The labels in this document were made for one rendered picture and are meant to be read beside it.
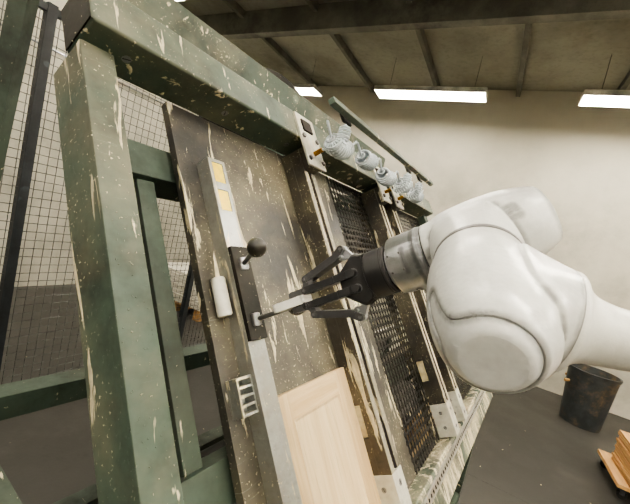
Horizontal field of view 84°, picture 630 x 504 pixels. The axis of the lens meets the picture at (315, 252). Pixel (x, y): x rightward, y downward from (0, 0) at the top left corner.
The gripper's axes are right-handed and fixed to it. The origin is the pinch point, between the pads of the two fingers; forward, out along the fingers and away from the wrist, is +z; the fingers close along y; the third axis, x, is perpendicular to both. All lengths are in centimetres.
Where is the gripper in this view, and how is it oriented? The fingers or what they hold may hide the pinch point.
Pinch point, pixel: (292, 303)
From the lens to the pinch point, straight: 63.7
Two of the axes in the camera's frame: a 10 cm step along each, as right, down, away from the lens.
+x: 5.4, 0.6, 8.4
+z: -8.0, 3.4, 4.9
